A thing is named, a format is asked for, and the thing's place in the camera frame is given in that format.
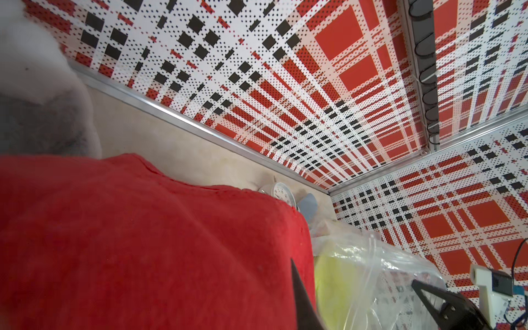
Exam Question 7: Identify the white alarm clock on table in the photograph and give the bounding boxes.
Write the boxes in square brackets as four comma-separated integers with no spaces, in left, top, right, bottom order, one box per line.
[258,182,297,208]

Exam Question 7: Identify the grey white plush toy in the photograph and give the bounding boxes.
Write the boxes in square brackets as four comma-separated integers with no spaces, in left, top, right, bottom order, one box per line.
[1,1,103,159]

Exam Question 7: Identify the red garment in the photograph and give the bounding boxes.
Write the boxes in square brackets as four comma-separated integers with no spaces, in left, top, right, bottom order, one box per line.
[1,154,316,329]

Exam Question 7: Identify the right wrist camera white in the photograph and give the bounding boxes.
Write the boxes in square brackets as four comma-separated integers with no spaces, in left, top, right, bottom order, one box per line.
[470,264,514,329]

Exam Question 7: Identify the clear plastic vacuum bag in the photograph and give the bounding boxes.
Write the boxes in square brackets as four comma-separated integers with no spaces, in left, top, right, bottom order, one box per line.
[309,221,446,329]

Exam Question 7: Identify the black wall hook rail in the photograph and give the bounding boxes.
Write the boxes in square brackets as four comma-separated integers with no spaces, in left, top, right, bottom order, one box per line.
[404,0,440,151]

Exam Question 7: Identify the yellow garment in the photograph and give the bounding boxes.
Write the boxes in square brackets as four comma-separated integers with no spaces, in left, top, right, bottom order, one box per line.
[314,243,371,329]

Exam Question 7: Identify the blue glasses case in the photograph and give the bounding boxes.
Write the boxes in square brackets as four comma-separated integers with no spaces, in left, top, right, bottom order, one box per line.
[296,193,318,224]

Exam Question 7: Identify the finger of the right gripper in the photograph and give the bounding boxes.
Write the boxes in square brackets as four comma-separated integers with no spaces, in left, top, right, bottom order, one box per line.
[411,280,491,330]

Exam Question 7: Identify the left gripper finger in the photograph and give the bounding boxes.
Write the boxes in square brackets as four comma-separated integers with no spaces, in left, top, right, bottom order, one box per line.
[291,259,324,330]

